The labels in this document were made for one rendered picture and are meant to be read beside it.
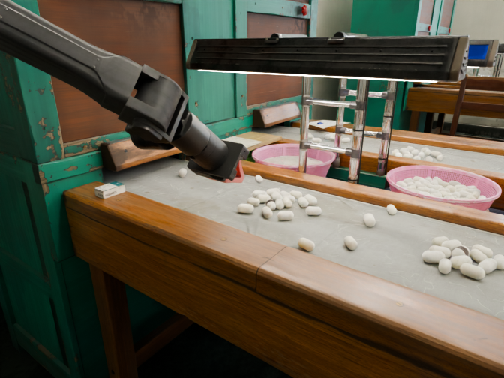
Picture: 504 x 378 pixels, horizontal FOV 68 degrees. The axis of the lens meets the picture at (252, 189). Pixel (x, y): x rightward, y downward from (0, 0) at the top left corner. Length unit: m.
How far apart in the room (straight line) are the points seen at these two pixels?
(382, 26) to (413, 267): 2.99
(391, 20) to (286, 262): 3.06
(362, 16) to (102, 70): 3.22
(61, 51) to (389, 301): 0.53
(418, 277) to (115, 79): 0.55
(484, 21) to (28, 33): 5.51
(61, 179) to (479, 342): 0.90
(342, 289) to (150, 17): 0.89
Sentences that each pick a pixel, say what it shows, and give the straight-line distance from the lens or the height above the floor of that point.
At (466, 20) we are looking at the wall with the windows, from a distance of 5.80.
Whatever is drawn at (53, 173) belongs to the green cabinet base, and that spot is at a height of 0.81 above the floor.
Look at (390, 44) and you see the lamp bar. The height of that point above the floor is 1.10.
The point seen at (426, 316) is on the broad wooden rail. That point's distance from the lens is 0.56.
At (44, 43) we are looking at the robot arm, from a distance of 0.53.
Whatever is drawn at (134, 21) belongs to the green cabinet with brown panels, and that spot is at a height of 1.16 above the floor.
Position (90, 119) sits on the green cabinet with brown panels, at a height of 0.92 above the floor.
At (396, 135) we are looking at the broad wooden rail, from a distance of 1.60.
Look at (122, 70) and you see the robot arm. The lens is 0.53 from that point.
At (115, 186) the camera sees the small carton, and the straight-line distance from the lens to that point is 0.94.
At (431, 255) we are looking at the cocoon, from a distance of 0.72.
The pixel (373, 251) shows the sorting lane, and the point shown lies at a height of 0.74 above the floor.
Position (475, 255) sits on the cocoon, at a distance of 0.77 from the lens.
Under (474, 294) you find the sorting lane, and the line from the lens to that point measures 0.69.
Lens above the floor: 1.10
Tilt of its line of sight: 21 degrees down
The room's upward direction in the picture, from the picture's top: straight up
